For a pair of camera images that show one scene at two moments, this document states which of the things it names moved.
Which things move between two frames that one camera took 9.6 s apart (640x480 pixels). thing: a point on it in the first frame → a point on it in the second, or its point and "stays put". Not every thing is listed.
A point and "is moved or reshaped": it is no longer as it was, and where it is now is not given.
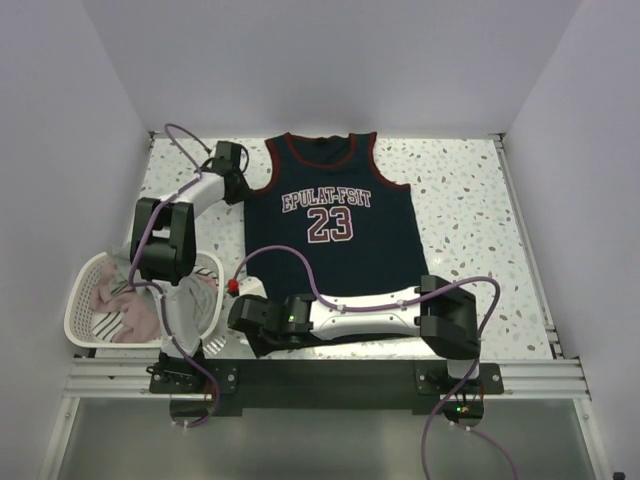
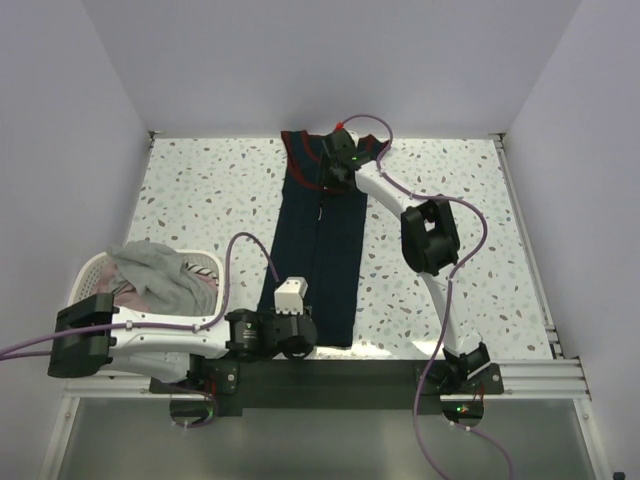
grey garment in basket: x=190 y=305 stays put
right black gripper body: x=264 y=344 → x=329 y=166
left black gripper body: x=243 y=188 → x=277 y=316
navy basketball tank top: x=351 y=225 is moved or reshaped
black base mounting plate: x=268 y=388 stays put
